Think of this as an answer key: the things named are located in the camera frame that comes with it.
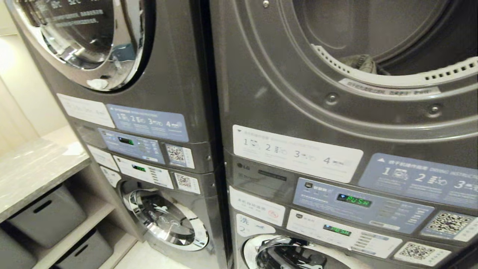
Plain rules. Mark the grey stacked washer dryer unit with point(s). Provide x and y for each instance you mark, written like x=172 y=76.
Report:
x=179 y=93
x=283 y=112

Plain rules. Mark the marble top shelf unit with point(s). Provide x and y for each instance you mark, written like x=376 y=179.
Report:
x=33 y=168

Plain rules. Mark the round chrome dryer door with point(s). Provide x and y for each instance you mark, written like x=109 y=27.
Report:
x=93 y=41

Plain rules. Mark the grey storage bin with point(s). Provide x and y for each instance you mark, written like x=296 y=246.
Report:
x=48 y=216
x=87 y=252
x=13 y=254

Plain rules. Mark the round chrome washer door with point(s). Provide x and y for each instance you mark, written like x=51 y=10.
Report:
x=166 y=220
x=295 y=256

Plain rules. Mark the olive green clothing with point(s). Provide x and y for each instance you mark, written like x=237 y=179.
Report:
x=360 y=62

